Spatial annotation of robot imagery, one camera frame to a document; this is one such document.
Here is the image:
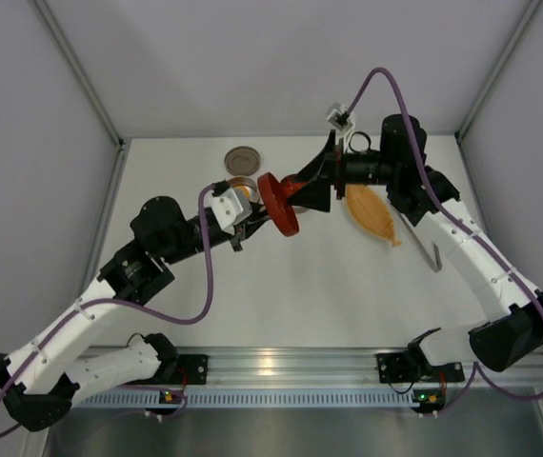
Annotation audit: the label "red round lid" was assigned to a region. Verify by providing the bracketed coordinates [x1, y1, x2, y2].
[257, 172, 299, 237]

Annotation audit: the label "orange food piece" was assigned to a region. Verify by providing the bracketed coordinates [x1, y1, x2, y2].
[234, 186, 251, 200]

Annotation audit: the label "metal tongs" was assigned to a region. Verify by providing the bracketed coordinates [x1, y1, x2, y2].
[394, 209, 443, 273]

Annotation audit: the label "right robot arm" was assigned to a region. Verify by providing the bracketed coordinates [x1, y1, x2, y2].
[281, 114, 543, 372]

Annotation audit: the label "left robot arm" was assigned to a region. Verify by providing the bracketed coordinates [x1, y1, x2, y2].
[0, 189, 269, 431]

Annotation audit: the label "brown-banded steel container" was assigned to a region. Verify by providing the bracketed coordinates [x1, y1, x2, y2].
[280, 174, 307, 214]

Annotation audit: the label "red-banded steel container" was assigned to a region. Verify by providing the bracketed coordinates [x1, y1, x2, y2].
[228, 176, 260, 203]

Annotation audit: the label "woven bamboo boat tray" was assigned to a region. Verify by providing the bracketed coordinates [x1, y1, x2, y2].
[345, 185, 401, 248]

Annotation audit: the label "brown round lid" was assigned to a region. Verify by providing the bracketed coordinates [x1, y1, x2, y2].
[224, 146, 261, 176]

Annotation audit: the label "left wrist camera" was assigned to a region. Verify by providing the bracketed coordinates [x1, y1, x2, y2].
[210, 181, 252, 235]

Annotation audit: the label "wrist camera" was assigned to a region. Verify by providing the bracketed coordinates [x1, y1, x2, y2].
[326, 103, 355, 148]
[210, 181, 252, 235]

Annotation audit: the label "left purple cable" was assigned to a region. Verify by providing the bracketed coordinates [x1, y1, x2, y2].
[0, 182, 232, 439]

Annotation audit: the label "purple cable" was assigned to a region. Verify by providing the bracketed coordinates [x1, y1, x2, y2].
[339, 67, 543, 417]
[0, 182, 232, 439]

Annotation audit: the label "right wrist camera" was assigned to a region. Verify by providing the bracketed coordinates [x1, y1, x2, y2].
[326, 103, 355, 148]

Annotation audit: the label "aluminium mounting rail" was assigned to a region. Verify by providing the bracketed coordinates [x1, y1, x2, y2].
[178, 347, 543, 388]

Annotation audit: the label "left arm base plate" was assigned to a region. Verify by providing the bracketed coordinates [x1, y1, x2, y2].
[156, 353, 209, 386]

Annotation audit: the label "slotted cable duct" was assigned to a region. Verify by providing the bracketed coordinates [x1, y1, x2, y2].
[75, 387, 539, 409]

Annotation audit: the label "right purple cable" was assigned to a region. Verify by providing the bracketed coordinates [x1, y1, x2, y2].
[339, 67, 543, 417]

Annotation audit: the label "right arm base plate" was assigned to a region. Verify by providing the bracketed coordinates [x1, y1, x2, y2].
[375, 350, 466, 385]

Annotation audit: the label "right frame post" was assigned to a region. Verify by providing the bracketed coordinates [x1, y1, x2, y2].
[454, 0, 543, 146]

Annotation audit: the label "frame post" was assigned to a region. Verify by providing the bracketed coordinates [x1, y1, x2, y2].
[29, 0, 126, 147]
[454, 0, 543, 146]

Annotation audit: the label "left frame post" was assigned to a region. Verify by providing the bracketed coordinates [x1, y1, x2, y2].
[29, 0, 126, 147]

